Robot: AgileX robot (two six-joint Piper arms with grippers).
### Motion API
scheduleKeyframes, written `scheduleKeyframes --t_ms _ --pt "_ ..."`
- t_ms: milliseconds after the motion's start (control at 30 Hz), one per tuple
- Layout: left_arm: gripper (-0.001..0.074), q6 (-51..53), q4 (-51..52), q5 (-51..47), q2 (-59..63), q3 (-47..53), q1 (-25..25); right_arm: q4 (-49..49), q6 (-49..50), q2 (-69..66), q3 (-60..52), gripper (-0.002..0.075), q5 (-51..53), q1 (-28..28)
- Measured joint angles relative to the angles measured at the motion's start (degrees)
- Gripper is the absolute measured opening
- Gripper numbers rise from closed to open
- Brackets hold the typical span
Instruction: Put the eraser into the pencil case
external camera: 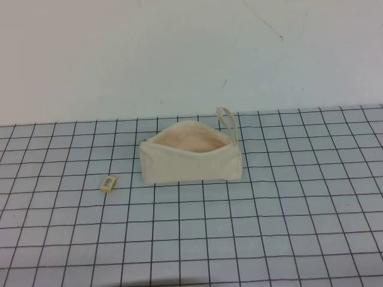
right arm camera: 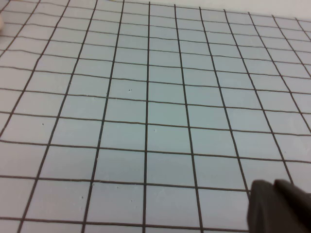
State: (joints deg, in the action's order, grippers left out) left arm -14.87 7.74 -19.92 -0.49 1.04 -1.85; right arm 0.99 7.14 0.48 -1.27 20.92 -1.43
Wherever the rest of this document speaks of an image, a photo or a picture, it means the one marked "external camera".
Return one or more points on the cream fabric pencil case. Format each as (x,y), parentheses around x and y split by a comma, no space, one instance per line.
(185,167)

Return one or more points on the small yellow eraser with barcode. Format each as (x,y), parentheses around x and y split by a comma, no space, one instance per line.
(108,183)

